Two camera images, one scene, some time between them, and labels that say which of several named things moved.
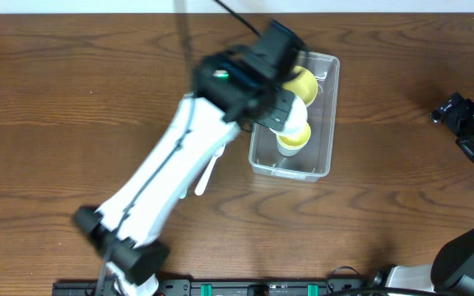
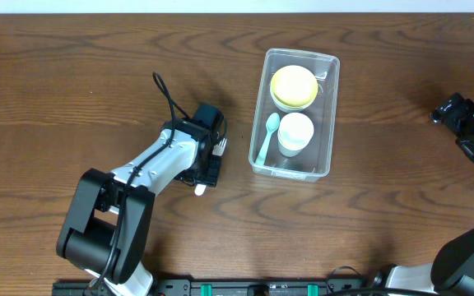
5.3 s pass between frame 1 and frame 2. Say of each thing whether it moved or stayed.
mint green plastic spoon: moved
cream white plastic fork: stayed
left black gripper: moved
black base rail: stayed
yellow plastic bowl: stayed
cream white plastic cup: moved
